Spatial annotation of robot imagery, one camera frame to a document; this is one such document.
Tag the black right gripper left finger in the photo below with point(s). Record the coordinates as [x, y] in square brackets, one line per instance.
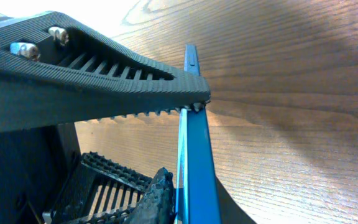
[56, 70]

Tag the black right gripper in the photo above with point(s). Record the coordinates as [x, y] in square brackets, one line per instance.
[35, 165]

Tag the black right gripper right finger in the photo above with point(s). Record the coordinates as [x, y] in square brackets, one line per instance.
[157, 205]

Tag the blue Galaxy smartphone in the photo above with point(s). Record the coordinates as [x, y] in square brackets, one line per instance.
[197, 193]

